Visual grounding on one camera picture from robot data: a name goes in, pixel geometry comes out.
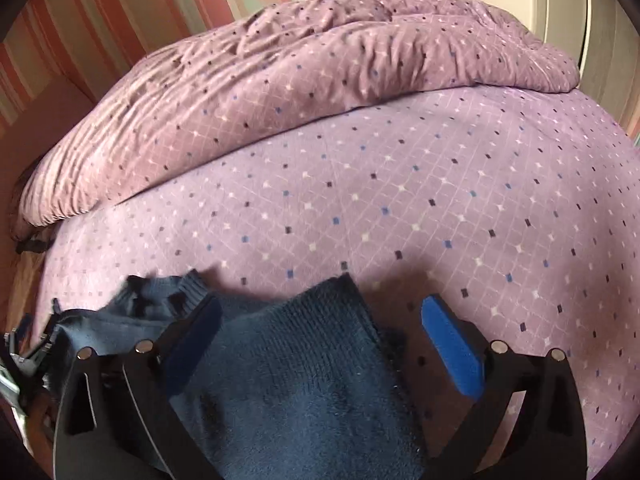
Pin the dark cloth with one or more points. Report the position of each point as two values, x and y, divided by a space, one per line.
35 244

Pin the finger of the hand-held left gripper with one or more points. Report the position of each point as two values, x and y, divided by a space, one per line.
35 347

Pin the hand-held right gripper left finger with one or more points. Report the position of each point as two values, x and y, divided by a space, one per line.
192 345

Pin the navy diamond-patterned knit sweater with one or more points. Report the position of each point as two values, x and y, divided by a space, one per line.
300 385

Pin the purple dotted duvet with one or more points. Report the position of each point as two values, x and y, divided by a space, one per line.
250 85

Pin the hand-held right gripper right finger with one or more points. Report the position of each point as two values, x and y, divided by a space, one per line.
452 355

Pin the bed with purple dotted sheet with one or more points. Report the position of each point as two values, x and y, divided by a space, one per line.
400 200

